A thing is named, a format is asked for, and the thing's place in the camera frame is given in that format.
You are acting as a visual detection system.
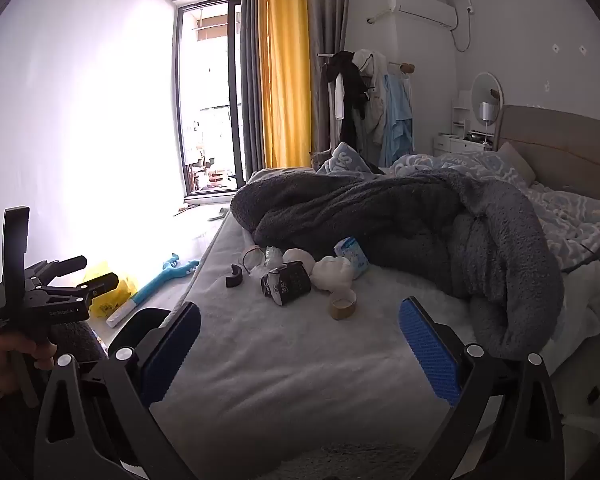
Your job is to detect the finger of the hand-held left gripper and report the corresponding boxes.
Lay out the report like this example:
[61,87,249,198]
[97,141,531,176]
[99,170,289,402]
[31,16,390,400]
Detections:
[24,255,89,286]
[35,272,120,304]

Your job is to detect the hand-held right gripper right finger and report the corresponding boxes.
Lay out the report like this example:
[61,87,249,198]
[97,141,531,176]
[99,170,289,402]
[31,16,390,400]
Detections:
[398,296,567,480]

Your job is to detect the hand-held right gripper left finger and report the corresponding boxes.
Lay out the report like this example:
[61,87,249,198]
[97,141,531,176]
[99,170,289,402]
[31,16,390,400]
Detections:
[32,301,203,480]

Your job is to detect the cardboard tape roll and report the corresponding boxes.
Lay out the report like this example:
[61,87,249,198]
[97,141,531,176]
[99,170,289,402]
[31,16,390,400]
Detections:
[328,290,358,321]

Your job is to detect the blue tissue packet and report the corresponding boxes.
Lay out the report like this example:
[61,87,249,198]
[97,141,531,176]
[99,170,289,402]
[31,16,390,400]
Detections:
[334,236,370,277]

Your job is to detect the white fluffy cloth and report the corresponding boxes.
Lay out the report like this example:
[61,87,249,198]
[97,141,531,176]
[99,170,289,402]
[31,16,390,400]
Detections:
[312,256,357,293]

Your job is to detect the black printed packet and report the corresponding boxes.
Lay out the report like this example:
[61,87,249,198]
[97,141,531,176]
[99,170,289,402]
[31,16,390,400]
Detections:
[261,261,312,307]

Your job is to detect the clear plastic wrapper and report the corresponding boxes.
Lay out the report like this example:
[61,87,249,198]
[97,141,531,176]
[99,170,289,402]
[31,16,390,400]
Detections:
[242,245,286,273]

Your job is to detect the yellow plastic bag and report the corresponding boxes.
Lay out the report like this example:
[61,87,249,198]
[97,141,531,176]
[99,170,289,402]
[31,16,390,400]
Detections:
[82,260,138,318]

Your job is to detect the dark grey fuzzy cloth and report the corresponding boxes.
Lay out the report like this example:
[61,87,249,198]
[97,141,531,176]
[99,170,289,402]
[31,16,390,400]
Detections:
[280,442,417,480]
[50,320,107,362]

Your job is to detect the dark grey fleece blanket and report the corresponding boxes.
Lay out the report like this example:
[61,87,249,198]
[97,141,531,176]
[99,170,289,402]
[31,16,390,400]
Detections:
[230,167,566,361]

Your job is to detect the blue patterned duvet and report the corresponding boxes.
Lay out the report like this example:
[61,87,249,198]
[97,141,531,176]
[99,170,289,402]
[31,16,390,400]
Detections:
[385,150,600,273]

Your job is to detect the white dresser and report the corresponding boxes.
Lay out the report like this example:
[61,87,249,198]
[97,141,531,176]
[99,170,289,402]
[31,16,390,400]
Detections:
[434,132,496,158]

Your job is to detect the blue printed towel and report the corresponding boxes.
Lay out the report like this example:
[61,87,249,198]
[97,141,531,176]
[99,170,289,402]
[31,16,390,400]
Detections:
[317,142,381,176]

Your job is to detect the beige pillow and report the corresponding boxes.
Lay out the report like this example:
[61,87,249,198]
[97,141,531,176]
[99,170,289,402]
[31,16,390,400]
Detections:
[497,141,537,183]

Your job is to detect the light blue hanging garment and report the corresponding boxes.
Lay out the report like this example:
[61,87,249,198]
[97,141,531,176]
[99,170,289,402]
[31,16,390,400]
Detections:
[380,74,415,166]

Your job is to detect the beige padded headboard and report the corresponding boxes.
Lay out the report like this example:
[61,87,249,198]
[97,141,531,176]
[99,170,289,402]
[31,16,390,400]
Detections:
[495,105,600,206]

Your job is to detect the white shelf organiser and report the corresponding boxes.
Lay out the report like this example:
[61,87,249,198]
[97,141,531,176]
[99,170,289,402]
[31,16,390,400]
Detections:
[451,90,473,136]

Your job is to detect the black framed glass door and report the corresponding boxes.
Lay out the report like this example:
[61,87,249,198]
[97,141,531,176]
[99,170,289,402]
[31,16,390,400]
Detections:
[174,0,246,196]

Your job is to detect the silver table lamp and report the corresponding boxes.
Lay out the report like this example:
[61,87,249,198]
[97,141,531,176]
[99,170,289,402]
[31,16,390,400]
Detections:
[478,101,497,151]

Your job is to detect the white hanging coat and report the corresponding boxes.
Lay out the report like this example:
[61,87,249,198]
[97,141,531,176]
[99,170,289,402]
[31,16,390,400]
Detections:
[352,49,388,146]

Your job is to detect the grey curtain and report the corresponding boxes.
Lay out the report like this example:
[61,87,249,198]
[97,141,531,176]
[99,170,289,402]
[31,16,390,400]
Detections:
[305,0,351,156]
[240,0,271,173]

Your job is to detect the round white mirror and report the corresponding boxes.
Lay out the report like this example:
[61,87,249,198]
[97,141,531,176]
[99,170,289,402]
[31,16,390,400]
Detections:
[470,71,504,126]

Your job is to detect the wooden clothes rack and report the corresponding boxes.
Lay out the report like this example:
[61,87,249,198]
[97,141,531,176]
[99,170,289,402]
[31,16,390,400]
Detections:
[317,50,416,161]

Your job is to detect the yellow curtain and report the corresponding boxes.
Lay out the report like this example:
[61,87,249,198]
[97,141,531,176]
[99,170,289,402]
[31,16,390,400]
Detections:
[257,0,313,168]

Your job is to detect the black hanging garment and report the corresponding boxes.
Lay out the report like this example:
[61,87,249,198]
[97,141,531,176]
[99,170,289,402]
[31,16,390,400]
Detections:
[322,51,368,141]

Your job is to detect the white air conditioner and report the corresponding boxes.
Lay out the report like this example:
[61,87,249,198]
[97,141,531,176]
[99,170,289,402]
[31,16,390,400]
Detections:
[386,0,456,28]

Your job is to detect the black cable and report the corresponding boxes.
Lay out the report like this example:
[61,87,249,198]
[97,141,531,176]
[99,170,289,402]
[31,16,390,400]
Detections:
[562,245,600,273]

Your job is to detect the white power cord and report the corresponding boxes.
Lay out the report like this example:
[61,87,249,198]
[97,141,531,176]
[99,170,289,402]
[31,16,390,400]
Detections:
[450,5,473,53]

